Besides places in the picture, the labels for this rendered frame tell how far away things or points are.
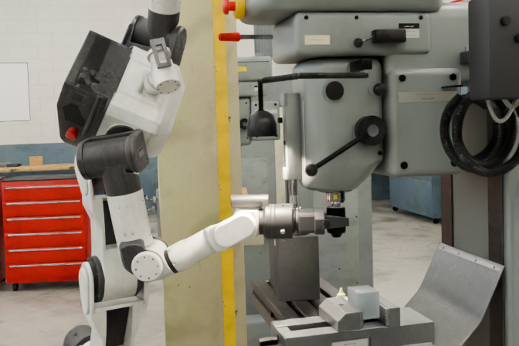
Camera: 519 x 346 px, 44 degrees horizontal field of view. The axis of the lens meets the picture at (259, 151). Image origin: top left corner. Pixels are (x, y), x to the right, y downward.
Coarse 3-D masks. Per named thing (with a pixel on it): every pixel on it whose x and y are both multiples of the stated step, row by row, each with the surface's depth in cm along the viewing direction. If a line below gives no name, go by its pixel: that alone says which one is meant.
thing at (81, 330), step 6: (84, 324) 239; (72, 330) 235; (78, 330) 232; (84, 330) 231; (90, 330) 231; (66, 336) 234; (72, 336) 230; (78, 336) 228; (84, 336) 226; (90, 336) 226; (66, 342) 230; (72, 342) 227; (78, 342) 224; (84, 342) 225
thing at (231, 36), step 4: (232, 32) 165; (236, 32) 165; (220, 36) 164; (224, 36) 164; (228, 36) 164; (232, 36) 164; (236, 36) 164; (240, 36) 165; (244, 36) 165; (248, 36) 165; (252, 36) 166; (256, 36) 166; (260, 36) 166; (264, 36) 166; (268, 36) 166; (272, 36) 167; (220, 40) 164; (224, 40) 164; (228, 40) 164; (232, 40) 165; (236, 40) 165
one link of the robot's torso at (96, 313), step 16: (80, 272) 198; (80, 288) 199; (144, 288) 202; (96, 304) 201; (112, 304) 200; (128, 304) 200; (144, 304) 203; (96, 320) 196; (112, 320) 203; (128, 320) 205; (96, 336) 204; (112, 336) 206; (128, 336) 206
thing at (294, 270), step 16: (272, 240) 199; (288, 240) 187; (304, 240) 187; (272, 256) 201; (288, 256) 187; (304, 256) 188; (272, 272) 203; (288, 272) 187; (304, 272) 188; (288, 288) 188; (304, 288) 188
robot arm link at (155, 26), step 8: (152, 16) 181; (160, 16) 180; (168, 16) 180; (176, 16) 182; (136, 24) 185; (144, 24) 185; (152, 24) 182; (160, 24) 181; (168, 24) 181; (176, 24) 183; (136, 32) 184; (144, 32) 184; (152, 32) 183; (160, 32) 182; (168, 32) 183; (136, 40) 185; (144, 40) 185; (168, 40) 183
